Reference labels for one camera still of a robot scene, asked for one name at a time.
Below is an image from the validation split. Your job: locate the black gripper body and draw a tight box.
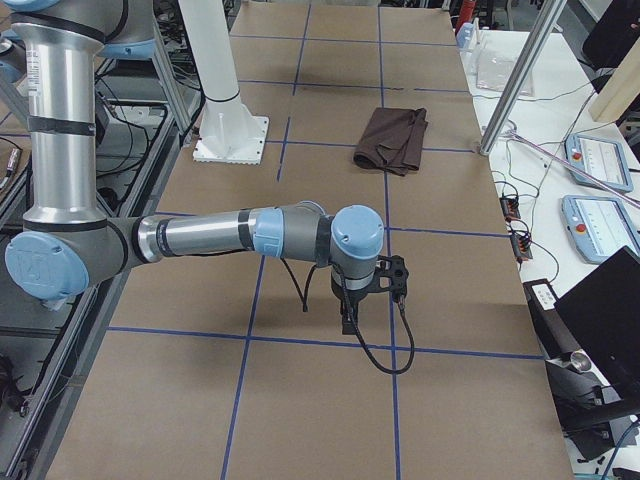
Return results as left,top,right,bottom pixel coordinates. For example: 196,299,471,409
331,255,409,320

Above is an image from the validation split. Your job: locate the dark brown t-shirt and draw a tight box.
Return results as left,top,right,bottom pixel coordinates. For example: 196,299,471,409
353,107,428,176

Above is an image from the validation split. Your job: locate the orange black connector block lower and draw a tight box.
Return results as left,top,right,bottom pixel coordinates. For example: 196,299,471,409
510,231,533,264

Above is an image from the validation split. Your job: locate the orange black connector block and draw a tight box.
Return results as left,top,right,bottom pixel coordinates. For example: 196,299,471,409
499,196,521,222
510,231,533,264

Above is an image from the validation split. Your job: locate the orange black connector block upper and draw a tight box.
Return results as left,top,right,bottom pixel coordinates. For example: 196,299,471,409
499,196,521,222

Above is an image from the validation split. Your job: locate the black box with white label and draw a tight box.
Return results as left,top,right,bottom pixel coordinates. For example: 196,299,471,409
523,279,560,322

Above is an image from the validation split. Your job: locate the lower teach pendant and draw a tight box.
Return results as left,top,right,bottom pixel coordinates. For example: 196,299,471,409
561,195,639,265

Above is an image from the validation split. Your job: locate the teach pendant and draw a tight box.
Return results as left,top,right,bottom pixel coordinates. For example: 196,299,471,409
561,195,639,265
565,134,633,193

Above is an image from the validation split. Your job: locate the metal cup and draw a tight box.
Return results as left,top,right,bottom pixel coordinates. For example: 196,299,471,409
568,350,592,374

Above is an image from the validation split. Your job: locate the black laptop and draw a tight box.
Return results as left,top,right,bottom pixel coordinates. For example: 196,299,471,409
555,247,639,396

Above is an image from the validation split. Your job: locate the clear plastic tray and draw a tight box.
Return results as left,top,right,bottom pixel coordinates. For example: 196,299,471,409
476,48,518,92

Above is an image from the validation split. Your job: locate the upper teach pendant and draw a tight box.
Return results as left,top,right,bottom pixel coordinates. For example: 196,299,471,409
565,134,633,193

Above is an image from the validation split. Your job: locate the wooden board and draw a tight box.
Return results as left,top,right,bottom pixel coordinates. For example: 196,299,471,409
589,40,640,123

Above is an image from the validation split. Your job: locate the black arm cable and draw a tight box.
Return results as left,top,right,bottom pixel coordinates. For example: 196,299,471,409
279,257,416,375

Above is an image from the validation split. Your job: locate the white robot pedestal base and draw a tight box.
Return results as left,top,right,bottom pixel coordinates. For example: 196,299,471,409
179,0,269,165

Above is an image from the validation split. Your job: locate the black camera stand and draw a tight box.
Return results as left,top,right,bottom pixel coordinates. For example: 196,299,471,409
545,361,639,460

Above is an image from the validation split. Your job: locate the aluminium frame post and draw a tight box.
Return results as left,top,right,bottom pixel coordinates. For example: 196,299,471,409
479,0,567,156

